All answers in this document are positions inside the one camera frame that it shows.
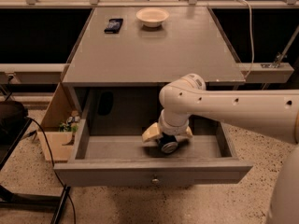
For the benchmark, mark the white bowl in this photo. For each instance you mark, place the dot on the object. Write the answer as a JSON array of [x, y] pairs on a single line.
[[152, 17]]

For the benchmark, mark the grey rail right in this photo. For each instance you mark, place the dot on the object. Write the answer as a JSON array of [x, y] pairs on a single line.
[[266, 72]]

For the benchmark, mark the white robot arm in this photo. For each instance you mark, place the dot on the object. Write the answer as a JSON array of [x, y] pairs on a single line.
[[271, 113]]

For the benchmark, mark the grey cabinet counter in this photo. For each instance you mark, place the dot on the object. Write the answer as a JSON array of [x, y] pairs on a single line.
[[189, 41]]

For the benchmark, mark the snack items in box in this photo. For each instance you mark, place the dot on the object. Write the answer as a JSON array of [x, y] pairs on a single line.
[[70, 125]]

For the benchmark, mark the grey rail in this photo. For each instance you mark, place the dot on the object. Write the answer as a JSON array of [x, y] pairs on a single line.
[[32, 73], [266, 72]]

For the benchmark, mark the black chair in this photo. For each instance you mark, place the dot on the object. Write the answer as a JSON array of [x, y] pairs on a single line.
[[14, 122]]

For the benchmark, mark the round metal drawer knob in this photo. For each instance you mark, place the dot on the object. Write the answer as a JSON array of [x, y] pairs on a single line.
[[155, 181]]

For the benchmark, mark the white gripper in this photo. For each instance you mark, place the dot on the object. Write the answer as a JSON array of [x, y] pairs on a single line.
[[173, 130]]

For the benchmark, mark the black stand base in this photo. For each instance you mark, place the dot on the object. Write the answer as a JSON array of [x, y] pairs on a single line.
[[34, 202]]

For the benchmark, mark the open cardboard box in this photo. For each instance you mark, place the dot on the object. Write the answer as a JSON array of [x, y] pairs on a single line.
[[57, 146]]

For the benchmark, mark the open grey top drawer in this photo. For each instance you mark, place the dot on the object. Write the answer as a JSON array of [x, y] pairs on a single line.
[[109, 150]]

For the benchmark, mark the dark blue snack packet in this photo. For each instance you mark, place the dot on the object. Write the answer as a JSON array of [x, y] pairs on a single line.
[[114, 26]]

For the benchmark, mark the grey rail left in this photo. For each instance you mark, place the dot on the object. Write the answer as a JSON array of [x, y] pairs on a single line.
[[32, 73]]

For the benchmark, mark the blue pepsi can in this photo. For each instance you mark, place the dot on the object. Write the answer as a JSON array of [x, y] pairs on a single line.
[[167, 143]]

